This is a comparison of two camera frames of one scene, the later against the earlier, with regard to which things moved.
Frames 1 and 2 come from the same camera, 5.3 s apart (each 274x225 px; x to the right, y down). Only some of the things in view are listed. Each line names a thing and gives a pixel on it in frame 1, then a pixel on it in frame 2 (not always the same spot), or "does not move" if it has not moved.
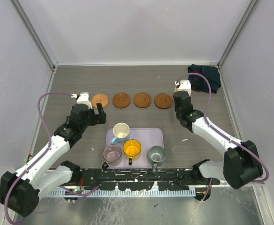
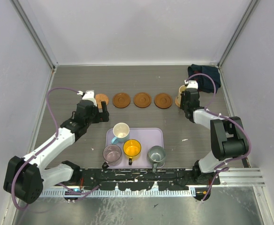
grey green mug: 157,154 does not move
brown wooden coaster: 142,100 does not move
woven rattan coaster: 99,98 does not move
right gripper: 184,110 -> 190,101
